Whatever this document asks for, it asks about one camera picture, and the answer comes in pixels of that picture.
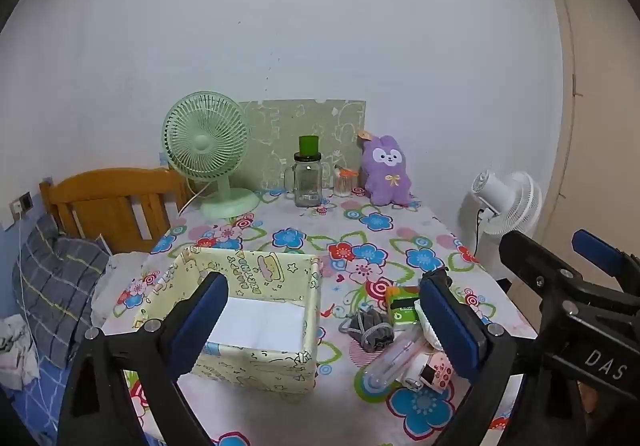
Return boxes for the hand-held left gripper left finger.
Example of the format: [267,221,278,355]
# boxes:
[57,271,230,446]

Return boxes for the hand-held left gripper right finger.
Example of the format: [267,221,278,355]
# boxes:
[419,268,586,446]

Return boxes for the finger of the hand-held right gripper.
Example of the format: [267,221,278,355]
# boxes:
[572,230,640,294]
[499,230,640,353]

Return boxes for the green tissue pack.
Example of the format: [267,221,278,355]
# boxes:
[389,297,422,327]

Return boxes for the yellow fabric storage box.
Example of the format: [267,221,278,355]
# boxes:
[132,246,322,394]

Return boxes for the grey knitted socks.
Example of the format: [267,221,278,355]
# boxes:
[339,308,396,353]

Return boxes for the white standing fan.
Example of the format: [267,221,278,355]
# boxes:
[459,170,543,271]

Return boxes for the white paper sheet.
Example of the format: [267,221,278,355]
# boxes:
[207,297,307,352]

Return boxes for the white quilt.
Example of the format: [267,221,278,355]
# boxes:
[95,250,168,321]

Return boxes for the floral tablecloth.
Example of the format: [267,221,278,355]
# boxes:
[92,188,538,446]

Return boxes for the beige door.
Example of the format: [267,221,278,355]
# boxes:
[542,0,640,277]

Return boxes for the grey plaid pillow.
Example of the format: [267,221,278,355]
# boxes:
[12,213,111,369]

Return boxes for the purple plush bunny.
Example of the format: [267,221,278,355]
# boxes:
[357,130,415,207]

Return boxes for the wooden bed headboard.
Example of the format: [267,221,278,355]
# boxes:
[39,167,193,254]

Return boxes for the blue checked bed sheet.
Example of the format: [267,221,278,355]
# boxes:
[0,356,106,446]

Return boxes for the small jar orange lid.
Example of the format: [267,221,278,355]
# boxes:
[334,167,358,198]

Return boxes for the glass jar mug green lid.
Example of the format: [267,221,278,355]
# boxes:
[284,136,333,208]

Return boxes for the green desk fan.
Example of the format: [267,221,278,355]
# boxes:
[162,90,261,220]

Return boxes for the white crumpled cloth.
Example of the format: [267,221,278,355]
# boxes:
[0,313,41,389]

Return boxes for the black fan cable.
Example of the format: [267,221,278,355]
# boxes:
[474,207,495,253]

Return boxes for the white fan cable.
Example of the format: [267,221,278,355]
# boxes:
[176,176,208,217]

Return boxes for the wall socket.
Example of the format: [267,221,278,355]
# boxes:
[10,192,35,219]

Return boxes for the green patterned wall panel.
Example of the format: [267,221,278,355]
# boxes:
[237,99,367,191]

